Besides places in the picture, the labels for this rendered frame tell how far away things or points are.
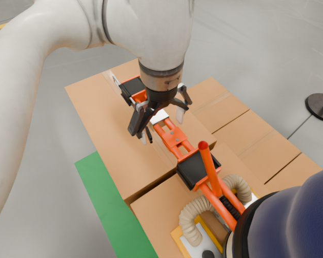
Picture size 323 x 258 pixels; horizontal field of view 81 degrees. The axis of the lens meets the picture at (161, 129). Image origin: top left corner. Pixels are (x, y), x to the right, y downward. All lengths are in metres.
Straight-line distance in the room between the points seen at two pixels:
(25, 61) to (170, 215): 0.53
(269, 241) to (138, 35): 0.34
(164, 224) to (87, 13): 0.55
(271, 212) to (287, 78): 2.53
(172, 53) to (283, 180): 1.06
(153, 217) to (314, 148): 1.87
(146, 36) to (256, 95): 2.13
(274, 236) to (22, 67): 0.35
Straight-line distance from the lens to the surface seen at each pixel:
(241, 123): 1.35
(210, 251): 0.59
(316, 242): 0.24
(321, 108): 2.59
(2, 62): 0.25
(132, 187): 0.66
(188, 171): 0.51
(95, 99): 0.89
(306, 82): 2.86
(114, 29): 0.35
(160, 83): 0.38
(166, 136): 0.56
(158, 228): 0.62
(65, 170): 1.87
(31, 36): 0.31
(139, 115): 0.45
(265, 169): 1.25
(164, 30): 0.31
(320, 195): 0.25
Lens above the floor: 1.57
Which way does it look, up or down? 57 degrees down
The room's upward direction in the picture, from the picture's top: straight up
